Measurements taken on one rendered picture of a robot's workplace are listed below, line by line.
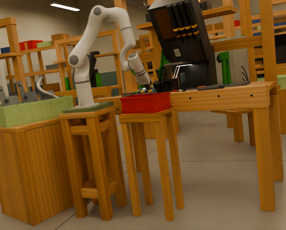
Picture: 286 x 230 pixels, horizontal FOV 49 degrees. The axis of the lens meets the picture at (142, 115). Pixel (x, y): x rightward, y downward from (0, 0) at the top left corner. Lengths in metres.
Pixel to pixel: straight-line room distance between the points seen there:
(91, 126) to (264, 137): 1.23
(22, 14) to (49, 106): 9.51
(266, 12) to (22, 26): 10.07
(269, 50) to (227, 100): 0.72
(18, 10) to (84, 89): 9.79
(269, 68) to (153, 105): 1.13
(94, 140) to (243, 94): 1.12
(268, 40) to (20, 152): 2.17
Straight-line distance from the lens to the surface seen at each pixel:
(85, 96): 2.44
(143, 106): 2.22
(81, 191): 2.59
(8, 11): 11.76
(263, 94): 2.25
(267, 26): 2.85
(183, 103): 2.41
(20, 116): 2.72
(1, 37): 11.23
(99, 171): 2.40
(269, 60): 2.84
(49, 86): 8.47
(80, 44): 2.43
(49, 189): 2.77
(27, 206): 2.74
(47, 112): 2.80
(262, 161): 2.36
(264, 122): 2.28
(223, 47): 3.00
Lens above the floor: 1.10
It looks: 8 degrees down
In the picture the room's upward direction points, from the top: 7 degrees counter-clockwise
